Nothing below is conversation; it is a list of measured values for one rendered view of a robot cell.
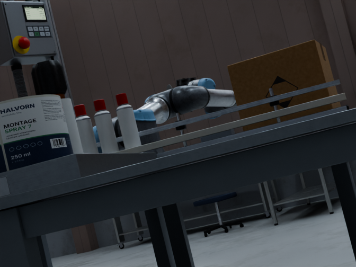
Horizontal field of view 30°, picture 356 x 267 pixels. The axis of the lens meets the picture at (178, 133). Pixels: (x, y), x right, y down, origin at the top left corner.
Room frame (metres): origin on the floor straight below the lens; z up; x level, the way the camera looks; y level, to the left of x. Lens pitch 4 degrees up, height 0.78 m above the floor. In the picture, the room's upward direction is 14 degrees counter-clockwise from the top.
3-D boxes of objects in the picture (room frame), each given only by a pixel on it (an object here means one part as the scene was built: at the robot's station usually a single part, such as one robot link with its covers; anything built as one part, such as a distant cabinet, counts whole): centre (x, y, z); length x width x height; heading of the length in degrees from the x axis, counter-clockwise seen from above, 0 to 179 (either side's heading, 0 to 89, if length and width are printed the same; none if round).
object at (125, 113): (2.01, 0.14, 0.98); 0.05 x 0.05 x 0.20
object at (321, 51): (2.25, -0.39, 0.99); 0.30 x 0.24 x 0.27; 70
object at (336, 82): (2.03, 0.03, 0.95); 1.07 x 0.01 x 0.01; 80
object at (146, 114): (2.37, 0.13, 1.01); 0.13 x 0.12 x 0.14; 58
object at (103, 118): (2.02, 0.21, 0.98); 0.05 x 0.05 x 0.20
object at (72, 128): (1.75, 0.30, 1.03); 0.09 x 0.09 x 0.30
